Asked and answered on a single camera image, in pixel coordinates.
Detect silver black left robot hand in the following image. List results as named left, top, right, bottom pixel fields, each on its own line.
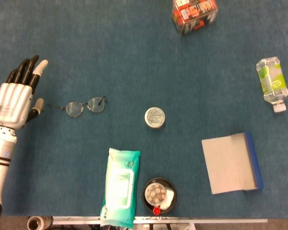
left=0, top=55, right=49, bottom=131

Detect thin wire-frame eyeglasses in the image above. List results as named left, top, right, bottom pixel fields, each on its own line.
left=44, top=95, right=108, bottom=118

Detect brown tape roll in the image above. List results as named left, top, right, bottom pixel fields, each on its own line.
left=27, top=216, right=53, bottom=230

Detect green white wet wipes pack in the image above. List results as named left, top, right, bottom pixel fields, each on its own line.
left=99, top=148, right=141, bottom=229

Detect round silver metal tin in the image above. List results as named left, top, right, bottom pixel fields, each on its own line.
left=144, top=106, right=166, bottom=129

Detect black round bowl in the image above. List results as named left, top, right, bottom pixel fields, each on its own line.
left=141, top=177, right=178, bottom=215

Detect clear round jar with pills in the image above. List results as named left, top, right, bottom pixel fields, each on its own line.
left=144, top=183, right=168, bottom=206

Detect white plastic packet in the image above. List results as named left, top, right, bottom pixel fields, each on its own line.
left=160, top=187, right=177, bottom=209

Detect orange black product box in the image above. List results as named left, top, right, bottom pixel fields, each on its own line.
left=171, top=0, right=219, bottom=36

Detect open white box blue lid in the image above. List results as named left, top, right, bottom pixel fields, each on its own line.
left=201, top=131, right=264, bottom=195

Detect clear bottle green label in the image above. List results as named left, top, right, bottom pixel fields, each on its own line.
left=255, top=56, right=288, bottom=113

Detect silver metal rail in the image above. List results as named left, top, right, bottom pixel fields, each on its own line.
left=51, top=216, right=268, bottom=226

